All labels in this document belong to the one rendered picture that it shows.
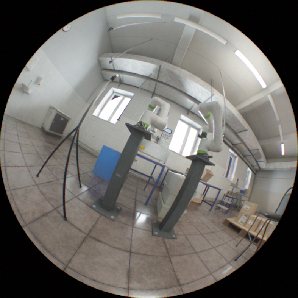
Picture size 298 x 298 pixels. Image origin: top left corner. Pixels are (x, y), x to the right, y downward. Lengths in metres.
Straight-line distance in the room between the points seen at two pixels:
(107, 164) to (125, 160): 0.95
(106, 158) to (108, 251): 1.47
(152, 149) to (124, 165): 0.79
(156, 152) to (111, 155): 0.82
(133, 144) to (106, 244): 0.88
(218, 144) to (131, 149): 0.84
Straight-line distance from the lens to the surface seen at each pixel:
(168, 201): 1.29
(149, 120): 0.90
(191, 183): 0.94
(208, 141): 1.01
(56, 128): 3.38
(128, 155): 0.82
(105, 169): 1.76
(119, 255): 0.79
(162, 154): 1.54
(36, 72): 3.55
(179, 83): 3.49
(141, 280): 0.76
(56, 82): 3.76
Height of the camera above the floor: 0.69
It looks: 7 degrees up
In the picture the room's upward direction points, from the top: 25 degrees clockwise
